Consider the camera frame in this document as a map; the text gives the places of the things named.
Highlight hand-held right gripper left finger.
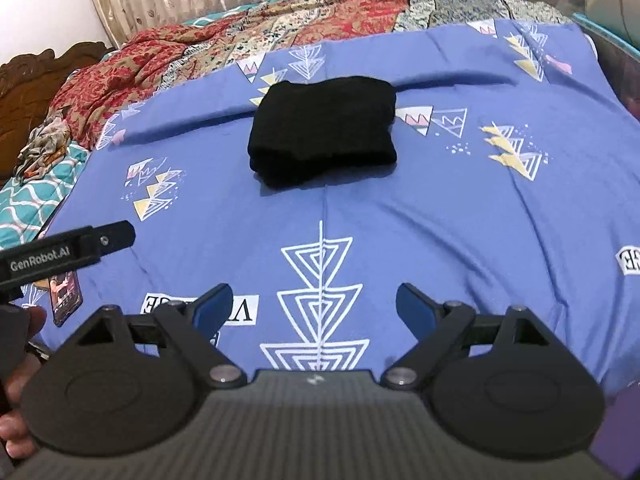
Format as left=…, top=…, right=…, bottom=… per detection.
left=50, top=282, right=248, bottom=388

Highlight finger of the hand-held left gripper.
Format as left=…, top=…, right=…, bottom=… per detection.
left=82, top=220, right=137, bottom=262

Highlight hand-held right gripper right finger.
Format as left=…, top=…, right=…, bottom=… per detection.
left=382, top=282, right=567, bottom=391

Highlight black pants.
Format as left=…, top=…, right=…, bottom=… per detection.
left=247, top=76, right=398, bottom=190

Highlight person's left hand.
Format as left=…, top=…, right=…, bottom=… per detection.
left=0, top=306, right=48, bottom=461

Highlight smartphone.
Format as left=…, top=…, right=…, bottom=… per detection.
left=50, top=270, right=83, bottom=328

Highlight teal patterned blanket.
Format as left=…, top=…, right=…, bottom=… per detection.
left=0, top=142, right=93, bottom=251

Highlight blue printed bedsheet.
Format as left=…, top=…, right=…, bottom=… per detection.
left=20, top=17, right=640, bottom=401

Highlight crumpled floral cloth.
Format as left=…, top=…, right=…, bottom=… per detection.
left=15, top=115, right=73, bottom=181

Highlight red patterned quilt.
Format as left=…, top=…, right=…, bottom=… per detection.
left=47, top=0, right=416, bottom=151

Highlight carved wooden headboard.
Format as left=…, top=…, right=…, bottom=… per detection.
left=0, top=40, right=121, bottom=186

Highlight grey patterned cloth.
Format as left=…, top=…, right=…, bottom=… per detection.
left=397, top=0, right=576, bottom=31

